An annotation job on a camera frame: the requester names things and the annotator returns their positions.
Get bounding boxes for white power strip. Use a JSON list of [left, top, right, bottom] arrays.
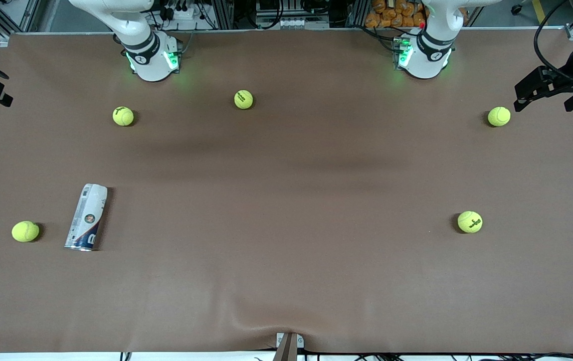
[[165, 4, 202, 22]]

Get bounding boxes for metal clamp bracket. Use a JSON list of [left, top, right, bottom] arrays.
[[272, 332, 305, 361]]

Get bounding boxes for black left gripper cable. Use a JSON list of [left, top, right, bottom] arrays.
[[533, 0, 573, 76]]

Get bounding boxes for yellow tennis ball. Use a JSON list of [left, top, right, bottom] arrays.
[[457, 211, 483, 234], [234, 89, 254, 110], [112, 106, 135, 127], [11, 221, 40, 243], [487, 106, 511, 127]]

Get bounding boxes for aluminium cell frame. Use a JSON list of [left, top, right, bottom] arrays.
[[0, 0, 573, 47]]

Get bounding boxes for white connector strip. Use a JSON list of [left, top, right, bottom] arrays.
[[255, 17, 330, 29]]

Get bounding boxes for brown table mat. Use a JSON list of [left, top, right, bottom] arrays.
[[0, 28, 573, 354]]

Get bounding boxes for orange snack bags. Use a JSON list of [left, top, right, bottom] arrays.
[[365, 0, 427, 29]]

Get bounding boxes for clear tennis ball can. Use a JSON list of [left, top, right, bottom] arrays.
[[64, 183, 108, 252]]

